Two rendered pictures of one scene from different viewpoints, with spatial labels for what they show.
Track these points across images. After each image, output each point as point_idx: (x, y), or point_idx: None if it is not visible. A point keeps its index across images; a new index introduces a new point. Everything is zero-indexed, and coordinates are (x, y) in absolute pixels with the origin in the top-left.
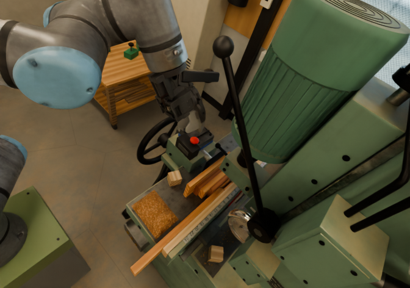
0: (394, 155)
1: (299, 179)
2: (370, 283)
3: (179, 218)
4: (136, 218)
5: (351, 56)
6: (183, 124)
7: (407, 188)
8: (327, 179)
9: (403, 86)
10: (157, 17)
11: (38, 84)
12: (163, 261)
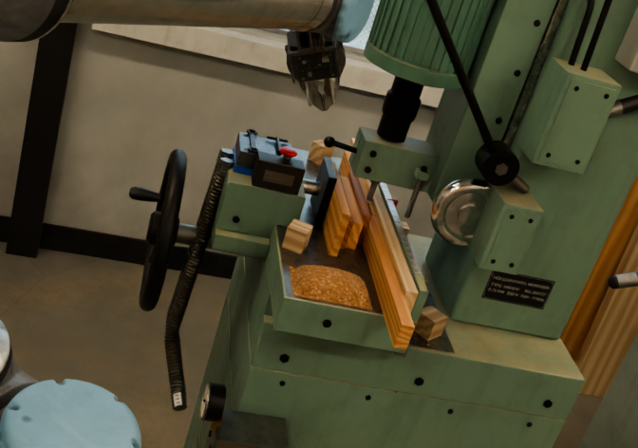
0: None
1: (501, 83)
2: (615, 114)
3: (363, 279)
4: (320, 304)
5: None
6: (310, 100)
7: (593, 13)
8: (528, 61)
9: None
10: None
11: (357, 7)
12: (396, 349)
